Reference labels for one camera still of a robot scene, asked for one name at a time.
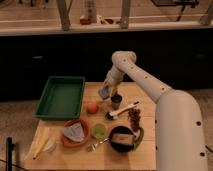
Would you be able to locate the clear plastic lid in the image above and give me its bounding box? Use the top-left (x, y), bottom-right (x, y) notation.
top-left (43, 138), bottom-right (56, 152)

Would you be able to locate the tan block in bowl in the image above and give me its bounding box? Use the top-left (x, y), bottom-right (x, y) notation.
top-left (112, 133), bottom-right (134, 145)

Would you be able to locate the black stand post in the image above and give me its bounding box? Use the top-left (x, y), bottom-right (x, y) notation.
top-left (6, 137), bottom-right (15, 171)

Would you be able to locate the dark metal cup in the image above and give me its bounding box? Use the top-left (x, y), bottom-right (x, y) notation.
top-left (111, 94), bottom-right (122, 110)

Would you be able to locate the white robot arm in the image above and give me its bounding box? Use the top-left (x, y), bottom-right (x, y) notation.
top-left (99, 51), bottom-right (208, 171)

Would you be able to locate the black bowl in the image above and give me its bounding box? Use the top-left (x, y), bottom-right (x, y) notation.
top-left (109, 126), bottom-right (135, 153)

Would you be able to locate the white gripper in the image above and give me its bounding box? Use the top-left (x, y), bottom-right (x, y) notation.
top-left (103, 79), bottom-right (118, 97)

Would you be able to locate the green plastic cup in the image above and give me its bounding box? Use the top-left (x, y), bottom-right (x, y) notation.
top-left (91, 124), bottom-right (106, 140)

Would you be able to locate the brown dried chili bunch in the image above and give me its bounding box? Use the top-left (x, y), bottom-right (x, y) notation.
top-left (128, 108), bottom-right (141, 132)

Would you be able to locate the green plastic tray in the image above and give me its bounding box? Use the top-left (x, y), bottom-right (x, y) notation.
top-left (35, 76), bottom-right (85, 120)

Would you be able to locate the orange plastic bowl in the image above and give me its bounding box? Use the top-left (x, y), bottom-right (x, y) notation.
top-left (60, 118), bottom-right (90, 148)

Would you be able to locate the grey folded cloth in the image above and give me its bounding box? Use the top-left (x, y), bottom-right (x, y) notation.
top-left (62, 123), bottom-right (85, 142)

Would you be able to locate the green chili pepper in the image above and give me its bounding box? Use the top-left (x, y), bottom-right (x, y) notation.
top-left (133, 127), bottom-right (144, 151)

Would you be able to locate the silver fork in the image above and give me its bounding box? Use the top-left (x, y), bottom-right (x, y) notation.
top-left (86, 138), bottom-right (109, 152)

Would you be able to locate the orange fruit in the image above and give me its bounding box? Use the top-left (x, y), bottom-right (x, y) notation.
top-left (87, 102), bottom-right (99, 114)

